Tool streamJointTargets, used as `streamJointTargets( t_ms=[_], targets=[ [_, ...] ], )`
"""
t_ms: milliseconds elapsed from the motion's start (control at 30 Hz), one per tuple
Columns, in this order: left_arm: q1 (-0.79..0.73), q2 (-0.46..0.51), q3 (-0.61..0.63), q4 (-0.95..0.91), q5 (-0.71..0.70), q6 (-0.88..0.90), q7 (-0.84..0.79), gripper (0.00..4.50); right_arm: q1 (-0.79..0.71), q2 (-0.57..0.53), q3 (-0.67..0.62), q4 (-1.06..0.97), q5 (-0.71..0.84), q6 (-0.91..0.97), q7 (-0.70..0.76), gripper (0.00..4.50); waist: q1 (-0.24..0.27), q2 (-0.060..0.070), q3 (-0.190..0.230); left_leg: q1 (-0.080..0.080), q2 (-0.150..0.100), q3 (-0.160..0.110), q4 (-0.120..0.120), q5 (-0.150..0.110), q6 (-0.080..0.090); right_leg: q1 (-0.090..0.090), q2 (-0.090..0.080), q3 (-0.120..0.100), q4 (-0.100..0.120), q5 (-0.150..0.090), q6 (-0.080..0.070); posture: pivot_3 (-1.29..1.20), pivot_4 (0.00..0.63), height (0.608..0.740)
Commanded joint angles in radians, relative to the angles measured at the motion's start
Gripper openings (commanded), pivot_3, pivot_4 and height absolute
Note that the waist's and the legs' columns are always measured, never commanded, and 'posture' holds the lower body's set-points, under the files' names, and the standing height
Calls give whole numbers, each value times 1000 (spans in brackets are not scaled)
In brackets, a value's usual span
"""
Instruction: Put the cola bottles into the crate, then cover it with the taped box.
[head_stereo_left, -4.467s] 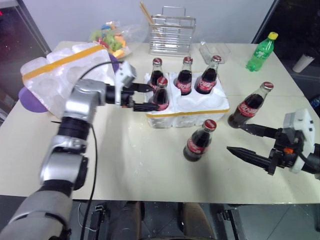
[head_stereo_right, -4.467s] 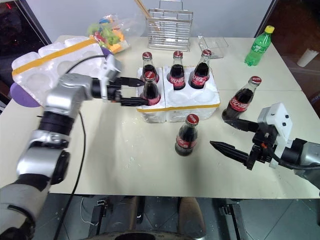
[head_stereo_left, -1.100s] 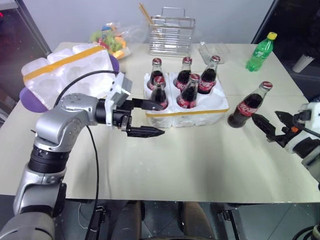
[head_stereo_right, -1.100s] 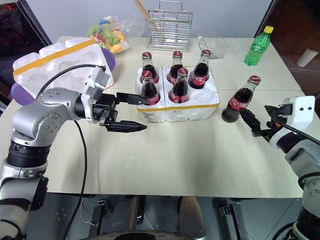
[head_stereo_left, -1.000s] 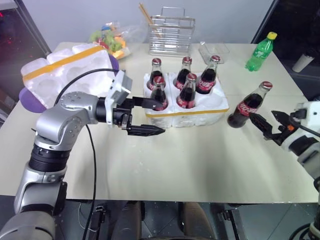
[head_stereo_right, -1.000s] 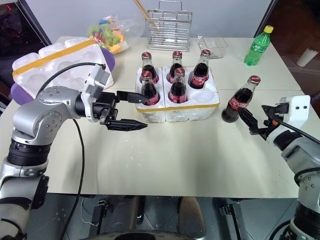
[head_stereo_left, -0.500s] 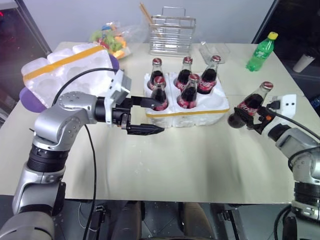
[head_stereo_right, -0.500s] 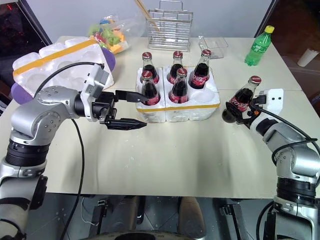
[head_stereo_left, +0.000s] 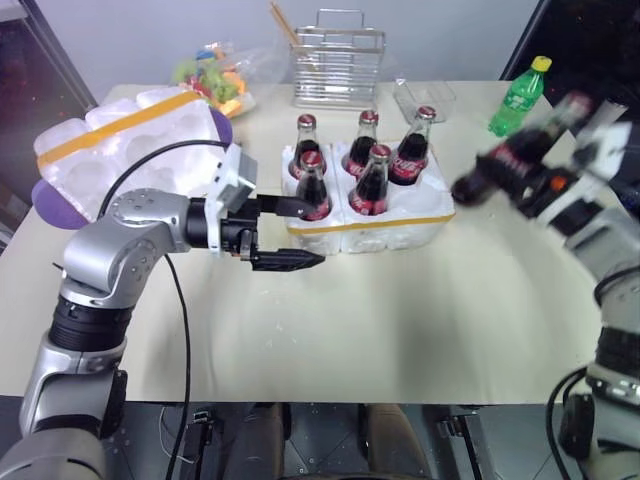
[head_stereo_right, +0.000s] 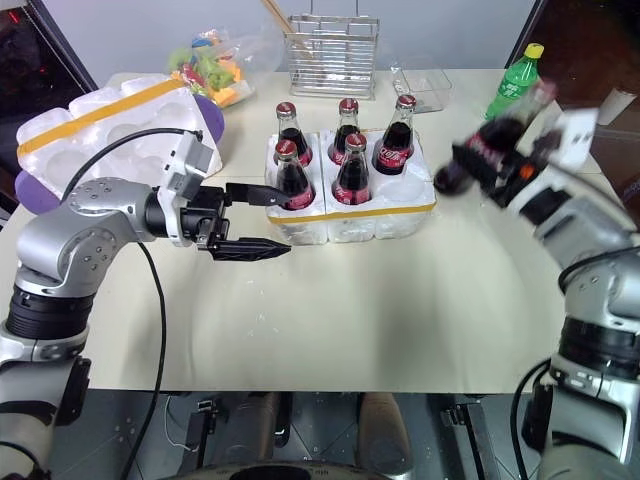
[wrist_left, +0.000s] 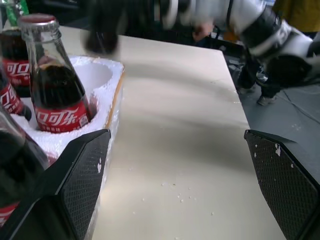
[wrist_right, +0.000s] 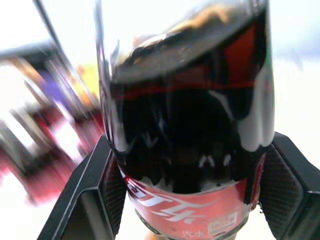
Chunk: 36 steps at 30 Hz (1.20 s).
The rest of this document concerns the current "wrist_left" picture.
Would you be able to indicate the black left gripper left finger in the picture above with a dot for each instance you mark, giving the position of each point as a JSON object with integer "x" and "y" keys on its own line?
{"x": 75, "y": 180}

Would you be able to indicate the green bottle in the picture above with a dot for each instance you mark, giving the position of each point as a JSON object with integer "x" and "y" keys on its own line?
{"x": 15, "y": 10}

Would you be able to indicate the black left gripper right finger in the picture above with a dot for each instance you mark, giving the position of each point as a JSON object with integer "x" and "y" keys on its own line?
{"x": 287, "y": 180}

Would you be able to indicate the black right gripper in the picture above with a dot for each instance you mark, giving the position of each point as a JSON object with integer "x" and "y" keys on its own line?
{"x": 140, "y": 12}

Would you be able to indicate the white foam crate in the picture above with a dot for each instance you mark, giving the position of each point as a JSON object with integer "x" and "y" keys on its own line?
{"x": 100, "y": 75}

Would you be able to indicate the person in yellow jacket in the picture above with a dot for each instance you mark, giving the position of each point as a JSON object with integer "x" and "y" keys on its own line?
{"x": 250, "y": 75}

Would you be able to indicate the capped glass cola bottle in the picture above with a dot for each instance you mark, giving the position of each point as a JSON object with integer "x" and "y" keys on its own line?
{"x": 57, "y": 95}

